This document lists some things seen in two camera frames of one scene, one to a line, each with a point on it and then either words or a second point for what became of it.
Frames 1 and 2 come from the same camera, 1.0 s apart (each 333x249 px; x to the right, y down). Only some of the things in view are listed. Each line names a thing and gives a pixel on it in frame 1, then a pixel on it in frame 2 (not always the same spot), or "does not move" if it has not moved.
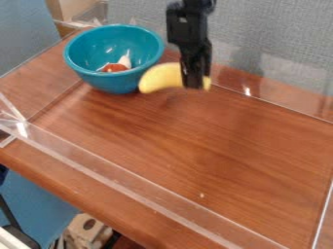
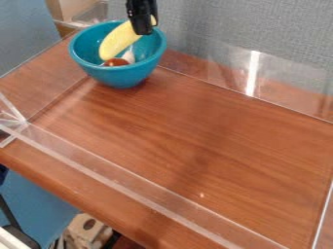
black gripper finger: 196,64 -> 140,10
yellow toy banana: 165,76 -> 120,38
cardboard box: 74,15 does not move
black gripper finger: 209,58 -> 155,11
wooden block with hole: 86,233 does not move
